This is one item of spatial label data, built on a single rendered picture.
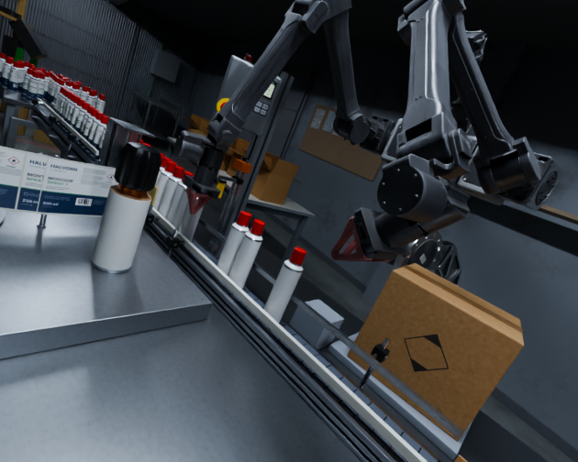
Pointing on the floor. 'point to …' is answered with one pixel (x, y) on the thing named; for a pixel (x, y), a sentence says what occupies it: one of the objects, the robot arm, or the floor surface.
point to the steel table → (155, 115)
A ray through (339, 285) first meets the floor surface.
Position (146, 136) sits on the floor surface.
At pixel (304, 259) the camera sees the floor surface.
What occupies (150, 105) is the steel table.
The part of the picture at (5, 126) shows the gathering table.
